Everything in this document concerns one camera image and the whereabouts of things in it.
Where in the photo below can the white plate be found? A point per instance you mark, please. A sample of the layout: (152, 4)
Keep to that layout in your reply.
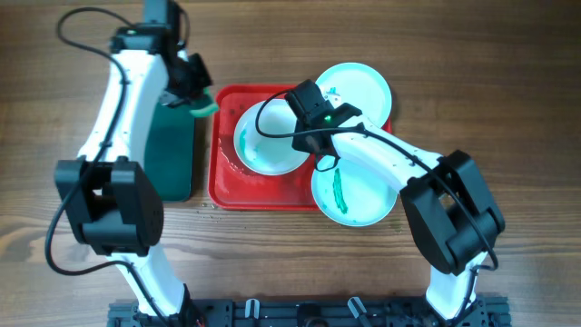
(264, 155)

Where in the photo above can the light blue plate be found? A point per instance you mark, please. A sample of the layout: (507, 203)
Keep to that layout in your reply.
(349, 194)
(359, 85)

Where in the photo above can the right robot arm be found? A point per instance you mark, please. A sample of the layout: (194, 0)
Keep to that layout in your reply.
(452, 215)

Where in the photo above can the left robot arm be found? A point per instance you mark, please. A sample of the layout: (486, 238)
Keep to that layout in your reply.
(107, 197)

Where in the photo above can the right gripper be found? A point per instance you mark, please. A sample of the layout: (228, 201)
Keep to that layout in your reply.
(298, 143)

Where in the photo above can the red plastic tray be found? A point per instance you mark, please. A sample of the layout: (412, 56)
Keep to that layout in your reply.
(232, 185)

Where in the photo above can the light blue lower plate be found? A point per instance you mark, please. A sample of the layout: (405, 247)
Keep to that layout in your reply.
(349, 194)

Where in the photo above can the black tray with green water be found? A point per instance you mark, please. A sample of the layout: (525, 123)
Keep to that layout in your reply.
(169, 153)

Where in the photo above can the green sponge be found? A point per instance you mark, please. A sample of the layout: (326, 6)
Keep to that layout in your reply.
(203, 106)

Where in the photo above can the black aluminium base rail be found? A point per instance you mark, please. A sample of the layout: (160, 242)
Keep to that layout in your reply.
(488, 311)

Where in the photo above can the light blue upper plate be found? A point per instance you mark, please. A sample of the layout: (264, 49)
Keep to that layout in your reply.
(359, 85)

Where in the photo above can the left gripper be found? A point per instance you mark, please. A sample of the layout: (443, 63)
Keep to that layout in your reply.
(199, 80)

